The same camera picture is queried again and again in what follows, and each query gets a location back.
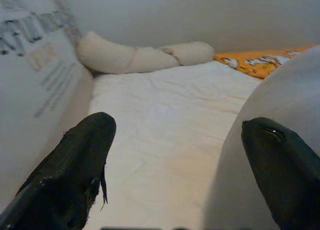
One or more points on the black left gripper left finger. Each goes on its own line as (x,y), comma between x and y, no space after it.
(75,160)

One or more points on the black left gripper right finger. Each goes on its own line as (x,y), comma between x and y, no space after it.
(282,165)

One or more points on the grey pillow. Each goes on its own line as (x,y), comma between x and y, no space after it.
(275,95)

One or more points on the yellow cartoon print blanket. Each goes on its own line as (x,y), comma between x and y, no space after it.
(250,65)

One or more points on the grey floral printed headboard cloth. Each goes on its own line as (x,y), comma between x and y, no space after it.
(37,65)

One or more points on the long beige bolster pillow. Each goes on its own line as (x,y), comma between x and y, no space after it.
(107,55)

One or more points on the short beige bolster pillow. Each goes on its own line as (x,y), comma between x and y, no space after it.
(192,52)

